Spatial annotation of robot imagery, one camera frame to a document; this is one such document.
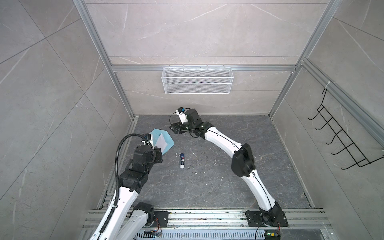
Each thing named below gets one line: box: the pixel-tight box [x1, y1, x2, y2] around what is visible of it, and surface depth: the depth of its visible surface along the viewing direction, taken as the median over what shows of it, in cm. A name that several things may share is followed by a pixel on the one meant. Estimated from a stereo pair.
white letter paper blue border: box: [154, 133, 168, 155], surface depth 84 cm
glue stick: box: [180, 153, 185, 169], surface depth 94 cm
